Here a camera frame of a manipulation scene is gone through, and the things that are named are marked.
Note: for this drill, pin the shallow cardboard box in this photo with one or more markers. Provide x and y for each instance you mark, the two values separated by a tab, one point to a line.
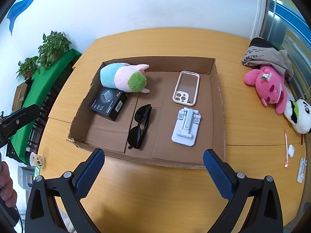
160	116

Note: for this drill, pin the brown cardboard carton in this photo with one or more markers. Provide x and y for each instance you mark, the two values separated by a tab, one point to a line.
19	94

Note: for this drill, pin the black charger box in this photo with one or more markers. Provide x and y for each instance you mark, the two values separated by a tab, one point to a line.
107	103

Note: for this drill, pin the wooden desktop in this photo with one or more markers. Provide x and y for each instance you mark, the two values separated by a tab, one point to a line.
158	187

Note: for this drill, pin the grey box with green label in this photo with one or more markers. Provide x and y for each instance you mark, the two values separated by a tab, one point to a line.
26	177

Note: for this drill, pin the green table cloth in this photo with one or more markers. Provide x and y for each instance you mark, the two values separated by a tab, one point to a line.
36	94

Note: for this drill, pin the small potted plant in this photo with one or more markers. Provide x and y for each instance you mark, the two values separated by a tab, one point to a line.
28	68

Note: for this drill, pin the clear beige phone case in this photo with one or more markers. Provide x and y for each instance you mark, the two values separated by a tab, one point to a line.
179	97

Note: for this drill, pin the black cloth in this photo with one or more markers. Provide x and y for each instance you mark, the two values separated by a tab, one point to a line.
260	42

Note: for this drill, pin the glass door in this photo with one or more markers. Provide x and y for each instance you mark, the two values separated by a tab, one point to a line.
286	17

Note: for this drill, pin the blue wave wall decal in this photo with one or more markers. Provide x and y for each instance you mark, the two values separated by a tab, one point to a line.
21	7

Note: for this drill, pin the large potted plant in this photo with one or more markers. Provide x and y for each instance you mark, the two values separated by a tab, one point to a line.
53	48

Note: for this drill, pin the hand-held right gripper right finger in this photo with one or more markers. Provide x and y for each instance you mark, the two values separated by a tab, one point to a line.
218	174

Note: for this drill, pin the grey printed garment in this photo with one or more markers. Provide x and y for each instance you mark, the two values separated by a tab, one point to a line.
262	55

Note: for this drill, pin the panda plush toy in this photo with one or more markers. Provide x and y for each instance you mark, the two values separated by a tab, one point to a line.
300	121

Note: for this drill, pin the person's left hand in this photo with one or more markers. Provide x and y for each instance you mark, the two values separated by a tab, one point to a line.
6	187

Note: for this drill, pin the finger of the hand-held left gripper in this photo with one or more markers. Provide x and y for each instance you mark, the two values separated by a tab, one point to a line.
21	119

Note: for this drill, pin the pastel pink blue plush toy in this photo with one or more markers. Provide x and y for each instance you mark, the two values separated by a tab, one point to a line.
121	77

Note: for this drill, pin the paper cup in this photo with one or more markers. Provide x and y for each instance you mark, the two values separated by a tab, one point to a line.
36	160

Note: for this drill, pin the pink pen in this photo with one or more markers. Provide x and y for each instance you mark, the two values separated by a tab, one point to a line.
286	148

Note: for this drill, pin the white plastic clip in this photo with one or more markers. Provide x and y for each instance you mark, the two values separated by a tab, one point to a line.
301	171

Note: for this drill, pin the black slatted rack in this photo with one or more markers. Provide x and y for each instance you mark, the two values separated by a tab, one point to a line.
48	105

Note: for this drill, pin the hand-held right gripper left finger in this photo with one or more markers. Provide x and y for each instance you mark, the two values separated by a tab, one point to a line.
90	172

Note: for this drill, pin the grey phone stand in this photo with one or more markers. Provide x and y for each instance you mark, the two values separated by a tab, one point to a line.
184	136

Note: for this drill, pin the black sunglasses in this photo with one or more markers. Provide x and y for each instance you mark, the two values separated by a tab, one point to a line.
141	112

